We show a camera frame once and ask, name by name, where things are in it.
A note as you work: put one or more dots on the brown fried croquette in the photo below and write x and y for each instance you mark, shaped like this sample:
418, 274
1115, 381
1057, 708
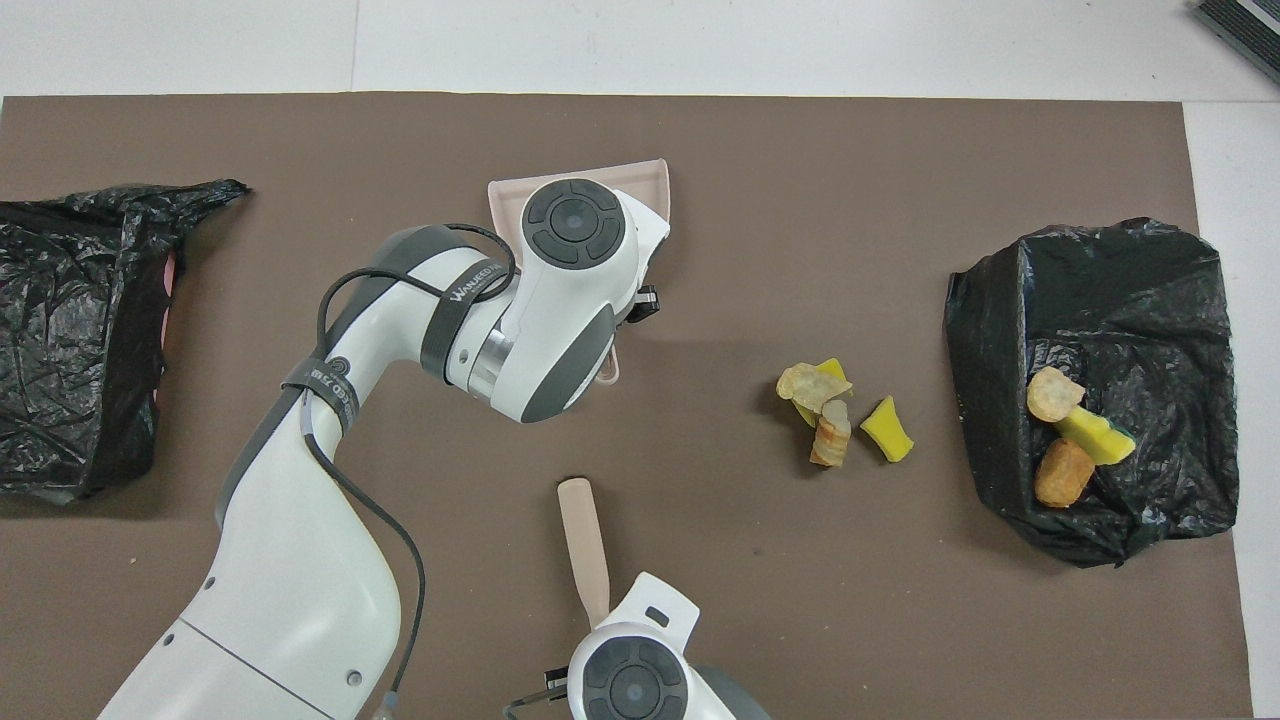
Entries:
1062, 474

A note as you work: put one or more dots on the pink plastic bin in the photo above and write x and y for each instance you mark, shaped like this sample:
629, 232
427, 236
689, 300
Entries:
167, 295

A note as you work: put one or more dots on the striped bread roll piece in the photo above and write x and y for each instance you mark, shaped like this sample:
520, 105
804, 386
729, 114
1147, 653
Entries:
830, 440

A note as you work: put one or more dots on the dark grey ribbed box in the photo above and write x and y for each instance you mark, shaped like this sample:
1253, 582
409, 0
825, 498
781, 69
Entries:
1245, 25

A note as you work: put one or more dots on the beige plastic dustpan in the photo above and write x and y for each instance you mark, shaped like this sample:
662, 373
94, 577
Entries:
650, 185

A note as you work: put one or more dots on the pale round bread chunk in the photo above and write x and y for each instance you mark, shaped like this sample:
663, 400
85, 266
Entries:
1052, 395

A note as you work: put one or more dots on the black plastic trash bag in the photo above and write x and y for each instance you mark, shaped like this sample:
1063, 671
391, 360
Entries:
80, 350
1150, 300

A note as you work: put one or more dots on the small yellow sponge wedge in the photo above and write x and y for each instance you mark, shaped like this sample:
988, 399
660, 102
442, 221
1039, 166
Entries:
887, 432

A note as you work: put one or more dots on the large yellow sponge piece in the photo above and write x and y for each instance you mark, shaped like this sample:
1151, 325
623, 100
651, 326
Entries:
1095, 435

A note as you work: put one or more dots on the brown table mat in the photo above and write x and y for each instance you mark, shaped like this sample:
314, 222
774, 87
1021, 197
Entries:
800, 200

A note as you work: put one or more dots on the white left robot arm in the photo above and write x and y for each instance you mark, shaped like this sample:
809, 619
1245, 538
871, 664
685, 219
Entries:
300, 600

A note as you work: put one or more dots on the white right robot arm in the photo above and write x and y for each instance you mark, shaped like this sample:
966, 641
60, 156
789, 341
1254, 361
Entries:
640, 640

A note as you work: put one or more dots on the beige hand brush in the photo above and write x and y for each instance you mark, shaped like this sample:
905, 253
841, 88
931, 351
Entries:
583, 540

